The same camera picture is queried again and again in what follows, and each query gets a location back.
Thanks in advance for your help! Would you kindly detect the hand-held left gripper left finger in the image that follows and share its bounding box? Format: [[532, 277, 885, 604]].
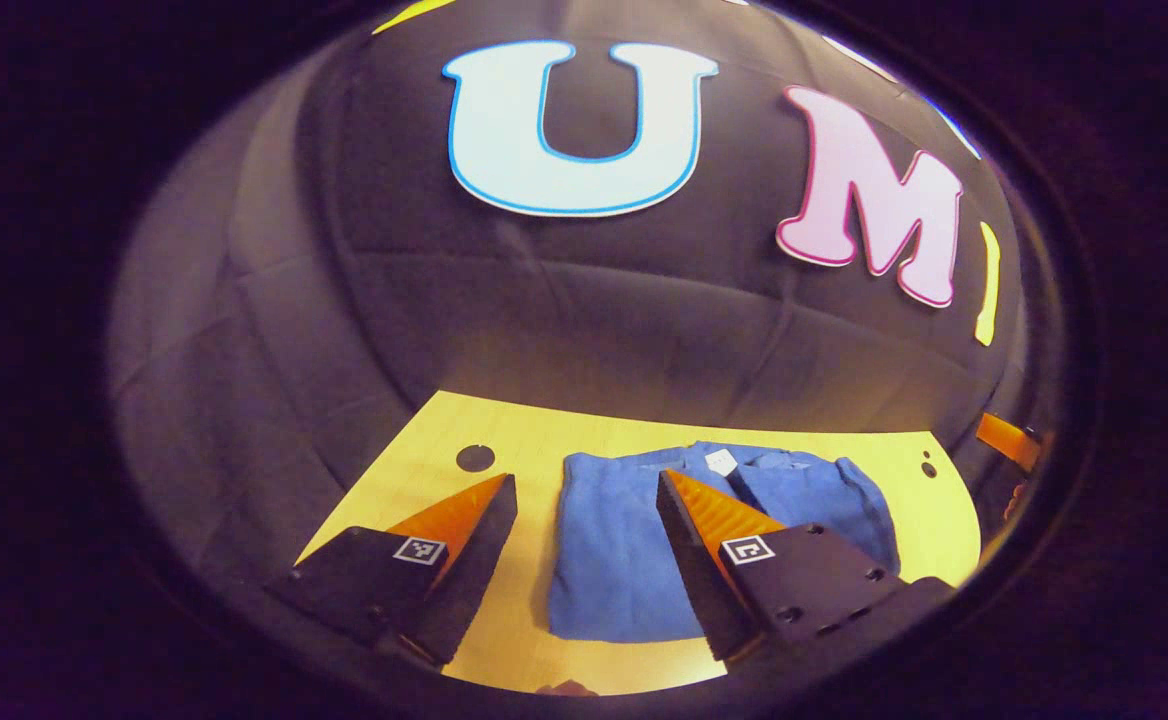
[[264, 472, 521, 668]]

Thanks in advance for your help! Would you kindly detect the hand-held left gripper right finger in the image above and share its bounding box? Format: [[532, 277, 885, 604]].
[[655, 468, 957, 665]]

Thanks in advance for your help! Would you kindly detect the blue shirt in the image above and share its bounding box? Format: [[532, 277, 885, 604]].
[[546, 440, 901, 644]]

